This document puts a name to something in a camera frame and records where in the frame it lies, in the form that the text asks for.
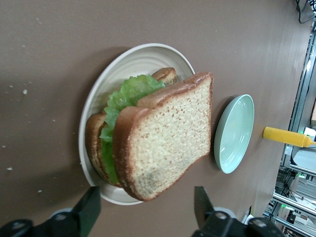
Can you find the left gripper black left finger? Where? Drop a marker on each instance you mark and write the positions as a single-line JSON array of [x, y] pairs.
[[84, 214]]

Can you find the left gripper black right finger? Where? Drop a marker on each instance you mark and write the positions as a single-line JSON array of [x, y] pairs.
[[207, 214]]

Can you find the brown bread slice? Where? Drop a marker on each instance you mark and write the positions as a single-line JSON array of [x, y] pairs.
[[168, 138], [93, 138]]

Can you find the yellow mustard squeeze bottle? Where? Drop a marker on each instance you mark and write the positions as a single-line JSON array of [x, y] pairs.
[[284, 137]]

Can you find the green lettuce leaf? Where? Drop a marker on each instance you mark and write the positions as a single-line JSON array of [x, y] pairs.
[[123, 98]]

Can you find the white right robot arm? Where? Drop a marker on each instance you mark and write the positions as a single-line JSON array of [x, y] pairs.
[[304, 159]]

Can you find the mint green plate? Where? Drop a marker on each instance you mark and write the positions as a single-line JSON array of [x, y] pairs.
[[234, 133]]

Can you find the beige plate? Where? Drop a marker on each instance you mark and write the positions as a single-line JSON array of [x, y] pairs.
[[138, 59]]

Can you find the brown table cover sheet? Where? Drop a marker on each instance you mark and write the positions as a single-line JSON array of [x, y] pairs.
[[49, 49]]

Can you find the aluminium table frame rail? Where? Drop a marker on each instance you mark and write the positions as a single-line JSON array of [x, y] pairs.
[[300, 98]]

